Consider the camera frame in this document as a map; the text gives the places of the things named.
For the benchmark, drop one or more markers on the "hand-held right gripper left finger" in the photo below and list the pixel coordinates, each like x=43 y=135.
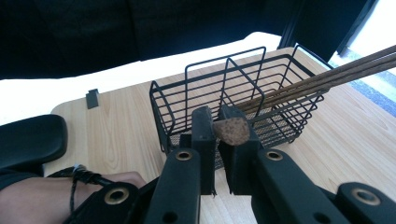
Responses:
x=205 y=155

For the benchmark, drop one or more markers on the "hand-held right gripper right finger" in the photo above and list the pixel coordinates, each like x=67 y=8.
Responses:
x=239 y=168

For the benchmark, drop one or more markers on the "small black block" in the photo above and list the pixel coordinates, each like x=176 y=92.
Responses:
x=92 y=99

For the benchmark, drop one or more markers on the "black curtain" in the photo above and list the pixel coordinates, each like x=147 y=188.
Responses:
x=93 y=31

